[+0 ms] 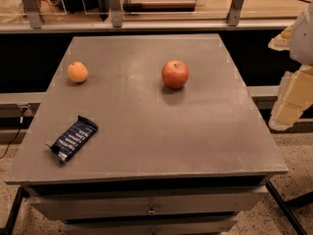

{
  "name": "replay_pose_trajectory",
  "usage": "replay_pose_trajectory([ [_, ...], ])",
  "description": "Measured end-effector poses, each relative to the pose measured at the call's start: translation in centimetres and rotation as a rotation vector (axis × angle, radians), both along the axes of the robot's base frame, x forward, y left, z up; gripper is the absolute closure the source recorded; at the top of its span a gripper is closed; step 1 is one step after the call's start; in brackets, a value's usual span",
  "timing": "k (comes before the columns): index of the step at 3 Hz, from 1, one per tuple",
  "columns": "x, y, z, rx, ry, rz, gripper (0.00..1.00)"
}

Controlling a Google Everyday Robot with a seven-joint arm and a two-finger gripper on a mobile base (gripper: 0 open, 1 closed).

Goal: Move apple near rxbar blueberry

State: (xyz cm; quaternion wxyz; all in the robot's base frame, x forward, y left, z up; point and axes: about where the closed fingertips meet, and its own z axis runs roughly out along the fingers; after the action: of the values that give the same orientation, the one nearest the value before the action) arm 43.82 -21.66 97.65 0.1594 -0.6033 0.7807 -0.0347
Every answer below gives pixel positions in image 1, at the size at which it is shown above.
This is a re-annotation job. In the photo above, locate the black floor frame bar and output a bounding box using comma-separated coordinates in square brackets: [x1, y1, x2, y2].
[0, 187, 23, 235]
[266, 181, 313, 235]

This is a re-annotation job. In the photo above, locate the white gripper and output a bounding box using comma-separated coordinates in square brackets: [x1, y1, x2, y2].
[268, 3, 313, 131]

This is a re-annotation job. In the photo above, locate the black cable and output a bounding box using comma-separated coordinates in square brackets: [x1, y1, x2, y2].
[0, 105, 31, 160]

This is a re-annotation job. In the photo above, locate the metal railing with posts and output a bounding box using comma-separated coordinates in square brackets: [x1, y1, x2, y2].
[0, 0, 313, 33]

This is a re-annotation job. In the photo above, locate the orange fruit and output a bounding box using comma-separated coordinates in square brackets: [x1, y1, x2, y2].
[67, 62, 88, 83]

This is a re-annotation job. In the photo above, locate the lower drawer with knob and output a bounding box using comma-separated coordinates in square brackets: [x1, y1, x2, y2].
[64, 215, 238, 235]

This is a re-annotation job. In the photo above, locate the grey drawer cabinet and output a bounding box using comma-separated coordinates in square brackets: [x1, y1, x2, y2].
[7, 34, 287, 226]

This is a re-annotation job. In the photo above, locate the black floor frame bar left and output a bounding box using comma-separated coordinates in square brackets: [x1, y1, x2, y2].
[0, 187, 23, 235]

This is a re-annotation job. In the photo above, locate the red apple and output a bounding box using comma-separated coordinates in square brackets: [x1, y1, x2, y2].
[161, 60, 189, 89]

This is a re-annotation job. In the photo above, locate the drawer with knob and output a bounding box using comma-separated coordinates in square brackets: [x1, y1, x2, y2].
[64, 215, 238, 235]
[29, 186, 267, 220]

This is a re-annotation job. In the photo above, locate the upper drawer with knob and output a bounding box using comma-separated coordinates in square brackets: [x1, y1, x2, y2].
[29, 186, 267, 220]

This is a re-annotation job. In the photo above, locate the black floor frame bar right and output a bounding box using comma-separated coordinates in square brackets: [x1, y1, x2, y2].
[266, 181, 313, 235]

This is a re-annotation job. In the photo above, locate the blue rxbar wrapper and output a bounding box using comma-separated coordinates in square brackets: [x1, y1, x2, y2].
[47, 116, 98, 165]

